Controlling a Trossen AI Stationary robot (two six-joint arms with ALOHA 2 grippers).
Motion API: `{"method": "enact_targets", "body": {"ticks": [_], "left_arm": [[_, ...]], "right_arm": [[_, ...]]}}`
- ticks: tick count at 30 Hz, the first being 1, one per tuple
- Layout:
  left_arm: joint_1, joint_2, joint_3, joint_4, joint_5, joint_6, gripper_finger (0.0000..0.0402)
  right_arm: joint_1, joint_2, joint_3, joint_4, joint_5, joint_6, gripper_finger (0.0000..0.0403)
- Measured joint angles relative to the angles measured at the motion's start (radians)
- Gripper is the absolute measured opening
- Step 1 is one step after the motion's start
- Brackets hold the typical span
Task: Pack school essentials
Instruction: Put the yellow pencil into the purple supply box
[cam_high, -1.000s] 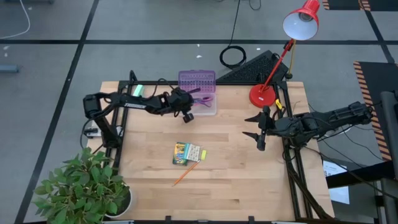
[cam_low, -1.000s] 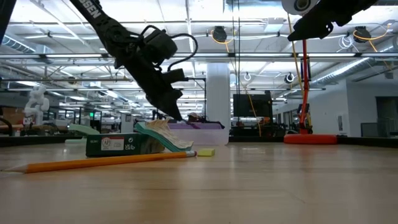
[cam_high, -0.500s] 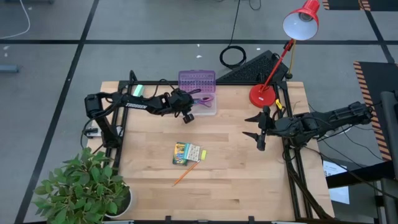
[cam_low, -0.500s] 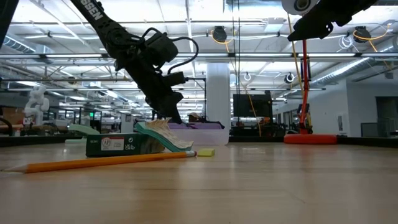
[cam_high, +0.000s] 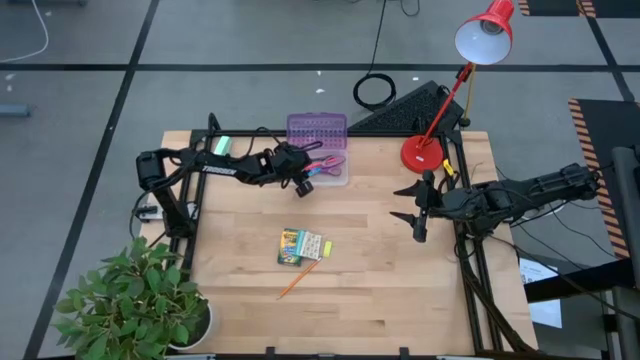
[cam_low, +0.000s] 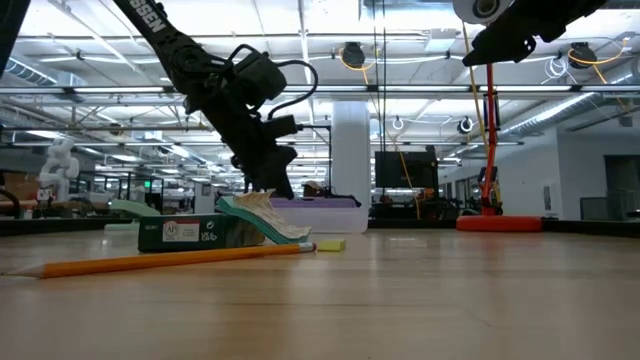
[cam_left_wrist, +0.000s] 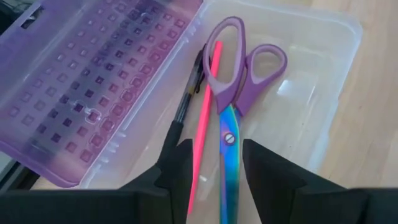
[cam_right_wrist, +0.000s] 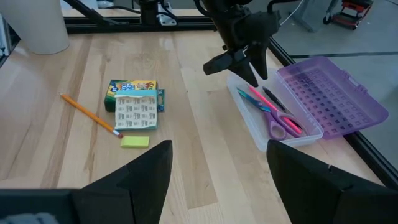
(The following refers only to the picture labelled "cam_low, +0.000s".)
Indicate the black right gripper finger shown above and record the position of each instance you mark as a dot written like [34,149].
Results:
[500,42]

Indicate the teal notepad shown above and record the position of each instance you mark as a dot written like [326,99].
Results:
[270,220]

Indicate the yellow-green eraser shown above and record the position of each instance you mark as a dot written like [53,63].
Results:
[331,245]

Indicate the green yellow crayon box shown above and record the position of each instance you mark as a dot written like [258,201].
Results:
[175,232]

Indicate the orange pencil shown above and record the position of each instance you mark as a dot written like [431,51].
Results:
[150,260]

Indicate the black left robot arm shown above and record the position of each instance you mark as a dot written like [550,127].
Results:
[165,35]

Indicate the person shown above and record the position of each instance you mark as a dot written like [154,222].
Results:
[311,187]

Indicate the white floor cabinet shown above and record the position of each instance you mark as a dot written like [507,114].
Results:
[204,202]

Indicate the white column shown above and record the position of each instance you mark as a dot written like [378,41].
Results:
[350,150]

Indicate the clear plastic pencil case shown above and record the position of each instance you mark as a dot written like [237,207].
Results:
[335,220]

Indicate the black monitor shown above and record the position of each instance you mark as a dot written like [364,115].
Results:
[390,170]

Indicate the mint green stapler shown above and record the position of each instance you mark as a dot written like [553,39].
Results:
[132,207]

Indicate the orange stand round base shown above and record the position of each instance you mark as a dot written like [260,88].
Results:
[500,223]

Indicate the brown cardboard box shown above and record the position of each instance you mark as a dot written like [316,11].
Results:
[20,185]

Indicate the black metal frame rig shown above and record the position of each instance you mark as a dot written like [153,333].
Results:
[329,150]

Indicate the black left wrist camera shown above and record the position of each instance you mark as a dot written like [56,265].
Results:
[260,75]

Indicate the black table edge rail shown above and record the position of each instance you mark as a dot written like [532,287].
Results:
[590,226]

